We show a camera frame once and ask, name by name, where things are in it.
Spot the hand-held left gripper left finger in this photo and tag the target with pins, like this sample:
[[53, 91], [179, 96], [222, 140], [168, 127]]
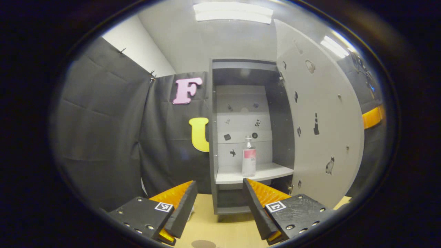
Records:
[[184, 206]]

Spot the grey cabinet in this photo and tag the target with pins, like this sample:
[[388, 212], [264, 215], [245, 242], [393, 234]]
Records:
[[280, 137]]

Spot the clear bottle with pink label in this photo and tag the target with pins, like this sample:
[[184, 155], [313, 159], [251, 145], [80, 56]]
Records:
[[248, 162]]

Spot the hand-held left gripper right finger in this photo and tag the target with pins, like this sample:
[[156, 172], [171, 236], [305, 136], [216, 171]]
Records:
[[256, 210]]

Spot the ceiling light panel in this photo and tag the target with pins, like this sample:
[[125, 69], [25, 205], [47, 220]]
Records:
[[232, 12], [334, 46]]

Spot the metal door hinge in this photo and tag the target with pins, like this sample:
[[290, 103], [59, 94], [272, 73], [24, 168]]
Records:
[[281, 79], [290, 189]]

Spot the grey cabinet shelf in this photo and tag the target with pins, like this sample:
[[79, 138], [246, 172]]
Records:
[[234, 175]]

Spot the black backdrop cloth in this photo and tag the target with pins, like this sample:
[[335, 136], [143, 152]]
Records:
[[110, 131]]

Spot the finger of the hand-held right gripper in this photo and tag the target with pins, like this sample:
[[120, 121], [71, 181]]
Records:
[[373, 117]]

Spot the grey cabinet door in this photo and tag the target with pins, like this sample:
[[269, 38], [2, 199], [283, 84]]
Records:
[[330, 120]]

